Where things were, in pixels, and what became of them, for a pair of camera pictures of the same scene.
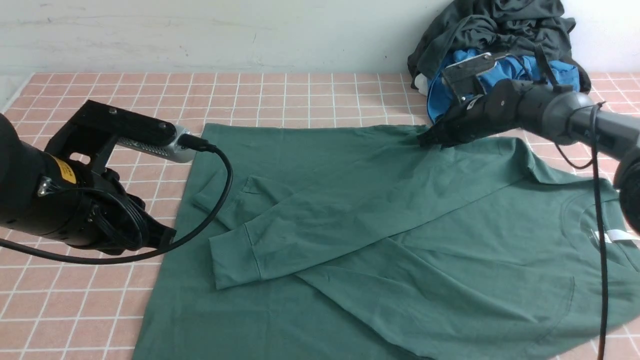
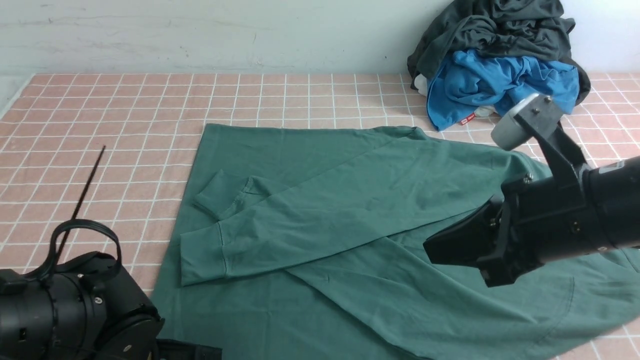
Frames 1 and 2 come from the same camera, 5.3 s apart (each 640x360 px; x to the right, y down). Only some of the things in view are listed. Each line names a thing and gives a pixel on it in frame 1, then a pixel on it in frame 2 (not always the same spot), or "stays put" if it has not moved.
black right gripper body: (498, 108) -> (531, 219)
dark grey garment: (519, 27) stays put
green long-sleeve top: (353, 242) stays put
